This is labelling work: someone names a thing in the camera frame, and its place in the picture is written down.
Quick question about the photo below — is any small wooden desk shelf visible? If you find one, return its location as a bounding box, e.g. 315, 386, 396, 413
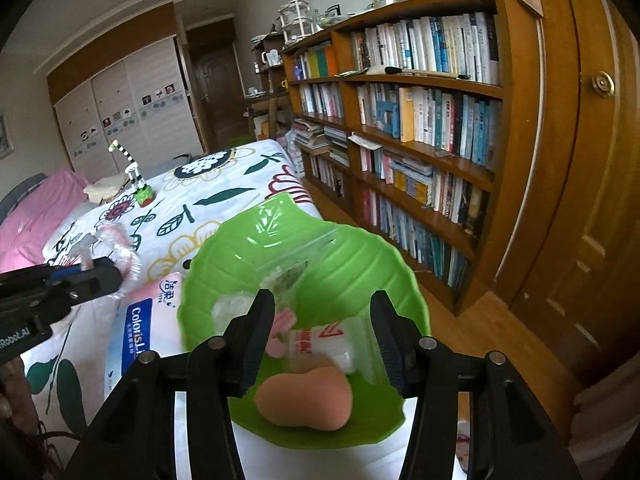
252, 35, 286, 96

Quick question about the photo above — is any white cotton pad pack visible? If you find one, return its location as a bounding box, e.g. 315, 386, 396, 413
280, 316, 360, 375

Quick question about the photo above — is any grey bed headboard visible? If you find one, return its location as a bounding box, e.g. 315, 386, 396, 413
0, 172, 46, 221

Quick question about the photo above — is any clear bag with pink items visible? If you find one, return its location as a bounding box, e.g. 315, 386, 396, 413
82, 222, 141, 286

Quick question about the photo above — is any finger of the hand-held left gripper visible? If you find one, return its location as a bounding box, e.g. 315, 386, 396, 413
30, 257, 118, 283
65, 266, 123, 306

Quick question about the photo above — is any pink tube item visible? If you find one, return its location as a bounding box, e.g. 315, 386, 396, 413
265, 310, 298, 358

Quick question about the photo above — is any peach makeup sponge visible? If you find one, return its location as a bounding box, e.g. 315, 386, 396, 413
252, 364, 354, 432

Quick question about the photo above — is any dark wooden door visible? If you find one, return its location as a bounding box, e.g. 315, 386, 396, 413
185, 17, 248, 153

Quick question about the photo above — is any pink and white tissue pack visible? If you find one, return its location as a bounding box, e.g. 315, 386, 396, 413
102, 270, 193, 386

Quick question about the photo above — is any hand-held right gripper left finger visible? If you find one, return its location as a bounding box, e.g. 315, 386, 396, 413
62, 287, 277, 480

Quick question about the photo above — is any green leaf-shaped plate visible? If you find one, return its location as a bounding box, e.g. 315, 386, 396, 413
182, 192, 432, 448

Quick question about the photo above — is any wooden bookshelf with books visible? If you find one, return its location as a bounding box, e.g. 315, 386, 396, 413
280, 0, 546, 316

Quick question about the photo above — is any white sliding door wardrobe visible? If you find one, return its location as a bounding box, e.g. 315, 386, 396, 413
47, 2, 201, 183

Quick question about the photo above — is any pink pillow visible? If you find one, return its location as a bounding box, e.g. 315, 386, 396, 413
0, 170, 88, 273

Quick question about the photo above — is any light wooden panel door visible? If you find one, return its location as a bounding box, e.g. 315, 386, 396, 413
500, 0, 640, 391

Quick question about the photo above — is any striped giraffe toy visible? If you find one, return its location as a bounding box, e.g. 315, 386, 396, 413
107, 140, 155, 206

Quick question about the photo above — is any cream folded cloth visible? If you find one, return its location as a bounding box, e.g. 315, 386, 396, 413
82, 177, 133, 203

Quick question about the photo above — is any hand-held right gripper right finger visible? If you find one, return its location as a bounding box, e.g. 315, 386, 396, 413
370, 290, 571, 480

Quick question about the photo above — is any white plastic rack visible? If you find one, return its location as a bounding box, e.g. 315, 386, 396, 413
277, 0, 316, 43

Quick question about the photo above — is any clear bag of white cotton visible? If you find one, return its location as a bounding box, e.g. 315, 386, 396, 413
210, 290, 261, 333

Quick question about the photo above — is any wooden desk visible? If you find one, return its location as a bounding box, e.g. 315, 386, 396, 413
245, 92, 293, 141

